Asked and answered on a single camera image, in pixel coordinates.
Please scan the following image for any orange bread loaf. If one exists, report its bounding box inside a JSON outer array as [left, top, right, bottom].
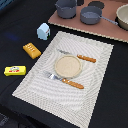
[[23, 43, 41, 59]]

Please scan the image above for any light blue milk carton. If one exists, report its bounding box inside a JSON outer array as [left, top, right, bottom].
[[37, 23, 50, 40]]

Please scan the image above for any yellow butter box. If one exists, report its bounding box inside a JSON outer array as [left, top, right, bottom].
[[4, 66, 26, 76]]

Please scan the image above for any round beige plate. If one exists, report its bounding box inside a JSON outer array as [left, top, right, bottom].
[[54, 55, 82, 78]]

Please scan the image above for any white woven placemat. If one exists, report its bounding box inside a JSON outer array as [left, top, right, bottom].
[[13, 31, 113, 128]]

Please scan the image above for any brown wooden tray board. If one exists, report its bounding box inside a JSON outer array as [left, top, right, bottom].
[[48, 0, 128, 42]]

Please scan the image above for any grey cooking pot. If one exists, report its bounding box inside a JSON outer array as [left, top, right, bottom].
[[55, 0, 77, 19]]

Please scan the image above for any cream bowl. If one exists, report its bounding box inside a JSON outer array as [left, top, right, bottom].
[[116, 4, 128, 30]]

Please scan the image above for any knife with wooden handle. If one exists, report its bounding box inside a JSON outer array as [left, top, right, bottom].
[[57, 49, 96, 63]]

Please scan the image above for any fork with wooden handle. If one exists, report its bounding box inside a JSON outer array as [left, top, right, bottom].
[[44, 71, 84, 89]]

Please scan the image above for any grey saucepan with handle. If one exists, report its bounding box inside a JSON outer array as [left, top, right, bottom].
[[80, 6, 117, 25]]

